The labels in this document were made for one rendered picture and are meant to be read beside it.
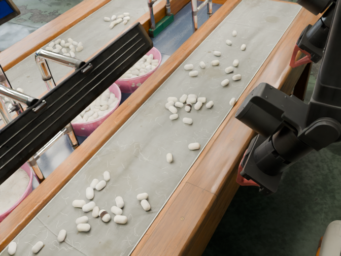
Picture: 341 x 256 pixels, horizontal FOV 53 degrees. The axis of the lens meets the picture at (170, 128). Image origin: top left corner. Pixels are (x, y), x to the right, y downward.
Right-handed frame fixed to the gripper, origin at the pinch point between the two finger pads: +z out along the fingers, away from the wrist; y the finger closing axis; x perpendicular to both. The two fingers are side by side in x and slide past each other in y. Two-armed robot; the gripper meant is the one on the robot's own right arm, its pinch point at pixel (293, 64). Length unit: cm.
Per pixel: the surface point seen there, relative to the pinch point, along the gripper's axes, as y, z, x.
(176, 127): 10.6, 37.8, -16.5
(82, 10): -48, 74, -93
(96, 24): -42, 70, -81
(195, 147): 17.6, 31.8, -8.2
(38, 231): 60, 46, -31
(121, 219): 49, 35, -15
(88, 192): 45, 41, -26
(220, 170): 23.8, 26.1, 1.0
